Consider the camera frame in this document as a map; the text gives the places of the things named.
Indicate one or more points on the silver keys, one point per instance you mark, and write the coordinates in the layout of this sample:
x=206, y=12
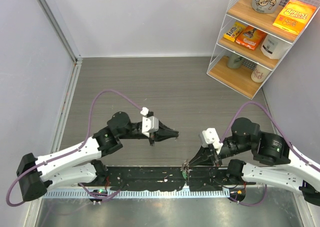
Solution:
x=185, y=169

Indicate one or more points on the white slotted cable duct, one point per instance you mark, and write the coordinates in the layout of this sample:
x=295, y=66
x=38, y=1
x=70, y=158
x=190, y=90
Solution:
x=79, y=193

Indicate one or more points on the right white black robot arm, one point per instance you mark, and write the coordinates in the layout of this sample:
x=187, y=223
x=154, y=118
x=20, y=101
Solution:
x=252, y=156

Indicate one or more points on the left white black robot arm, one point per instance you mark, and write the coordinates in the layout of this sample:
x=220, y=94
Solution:
x=79, y=163

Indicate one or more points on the white labelled pouch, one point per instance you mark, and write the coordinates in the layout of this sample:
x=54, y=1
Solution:
x=274, y=48

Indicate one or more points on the grey green cup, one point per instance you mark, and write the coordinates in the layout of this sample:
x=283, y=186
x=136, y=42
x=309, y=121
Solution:
x=235, y=61

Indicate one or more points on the cream cup red writing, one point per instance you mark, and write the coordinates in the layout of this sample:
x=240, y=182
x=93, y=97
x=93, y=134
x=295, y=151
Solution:
x=259, y=74

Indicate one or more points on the aluminium frame rail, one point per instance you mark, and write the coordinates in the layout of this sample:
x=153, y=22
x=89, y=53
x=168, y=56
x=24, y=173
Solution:
x=55, y=18

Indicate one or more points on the orange snack packet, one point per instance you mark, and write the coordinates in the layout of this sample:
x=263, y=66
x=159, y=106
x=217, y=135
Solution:
x=250, y=37

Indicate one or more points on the yellow candy packet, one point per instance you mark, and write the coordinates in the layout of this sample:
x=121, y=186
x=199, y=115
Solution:
x=234, y=31

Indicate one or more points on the white wire wooden shelf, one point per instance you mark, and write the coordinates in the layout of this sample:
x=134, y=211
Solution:
x=240, y=79

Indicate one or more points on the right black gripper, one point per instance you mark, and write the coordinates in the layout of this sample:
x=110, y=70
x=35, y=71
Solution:
x=204, y=157

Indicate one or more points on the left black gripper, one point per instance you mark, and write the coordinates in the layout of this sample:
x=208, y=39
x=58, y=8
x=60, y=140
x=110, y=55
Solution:
x=163, y=133

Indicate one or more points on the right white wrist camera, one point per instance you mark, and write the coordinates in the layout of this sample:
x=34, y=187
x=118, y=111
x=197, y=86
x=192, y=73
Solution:
x=210, y=137

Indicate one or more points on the orange yellow snack box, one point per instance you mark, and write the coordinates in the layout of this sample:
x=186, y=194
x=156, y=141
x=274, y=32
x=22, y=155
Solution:
x=294, y=16

